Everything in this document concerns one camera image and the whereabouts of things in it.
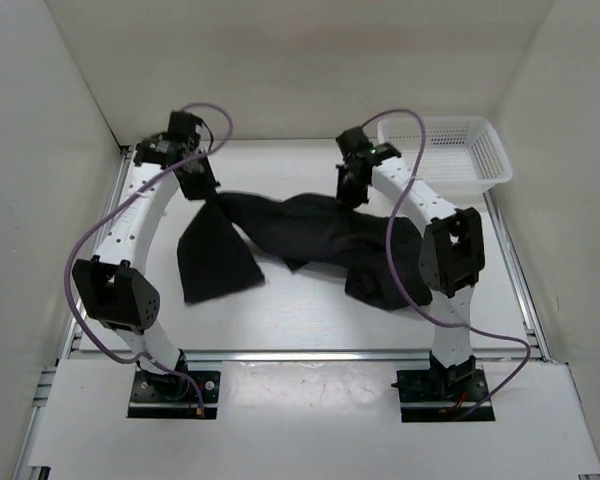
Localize black trousers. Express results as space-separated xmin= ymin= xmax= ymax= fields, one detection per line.
xmin=177 ymin=192 xmax=432 ymax=311

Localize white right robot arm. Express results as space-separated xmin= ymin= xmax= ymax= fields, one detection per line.
xmin=336 ymin=141 xmax=485 ymax=400

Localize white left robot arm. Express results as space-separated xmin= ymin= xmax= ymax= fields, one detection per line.
xmin=65 ymin=161 xmax=190 ymax=400

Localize white plastic basket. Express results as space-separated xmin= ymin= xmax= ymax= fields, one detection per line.
xmin=376 ymin=115 xmax=513 ymax=196

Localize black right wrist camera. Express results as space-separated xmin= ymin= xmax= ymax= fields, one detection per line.
xmin=335 ymin=126 xmax=373 ymax=159

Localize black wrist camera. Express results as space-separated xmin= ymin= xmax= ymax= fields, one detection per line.
xmin=335 ymin=126 xmax=373 ymax=159
xmin=165 ymin=110 xmax=204 ymax=148

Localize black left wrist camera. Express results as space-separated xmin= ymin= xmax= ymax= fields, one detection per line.
xmin=165 ymin=110 xmax=204 ymax=148

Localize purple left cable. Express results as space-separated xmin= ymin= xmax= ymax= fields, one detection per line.
xmin=65 ymin=102 xmax=234 ymax=406

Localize aluminium frame rail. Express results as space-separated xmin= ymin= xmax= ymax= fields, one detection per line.
xmin=65 ymin=348 xmax=525 ymax=362

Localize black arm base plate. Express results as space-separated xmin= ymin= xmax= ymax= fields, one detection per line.
xmin=127 ymin=370 xmax=221 ymax=420

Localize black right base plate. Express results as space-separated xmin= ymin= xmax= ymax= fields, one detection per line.
xmin=391 ymin=369 xmax=495 ymax=423

